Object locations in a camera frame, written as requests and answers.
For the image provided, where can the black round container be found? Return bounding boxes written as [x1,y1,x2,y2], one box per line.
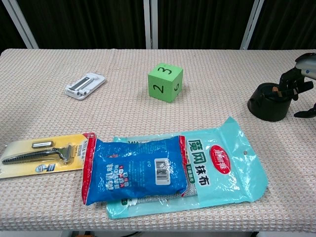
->
[247,83,293,122]

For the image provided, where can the teal cleaning cloth package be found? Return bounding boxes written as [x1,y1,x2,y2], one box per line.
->
[105,116,269,220]

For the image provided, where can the beige waffle-weave tablecloth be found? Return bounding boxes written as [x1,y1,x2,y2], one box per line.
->
[0,48,316,233]

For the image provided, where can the black curtain backdrop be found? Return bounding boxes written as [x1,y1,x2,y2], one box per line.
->
[0,0,316,51]

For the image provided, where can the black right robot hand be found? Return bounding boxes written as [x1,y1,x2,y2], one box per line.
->
[271,68,316,118]

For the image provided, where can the white metal frame post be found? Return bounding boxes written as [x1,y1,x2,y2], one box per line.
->
[0,0,40,49]
[239,0,265,51]
[144,0,158,49]

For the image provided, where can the razor in yellow blister pack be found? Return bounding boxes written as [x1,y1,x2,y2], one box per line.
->
[0,132,96,179]

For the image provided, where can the green numbered foam cube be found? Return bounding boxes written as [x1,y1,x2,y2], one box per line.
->
[148,63,184,103]

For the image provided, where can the blue plastic snack bag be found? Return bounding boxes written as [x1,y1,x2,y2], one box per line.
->
[81,135,193,206]

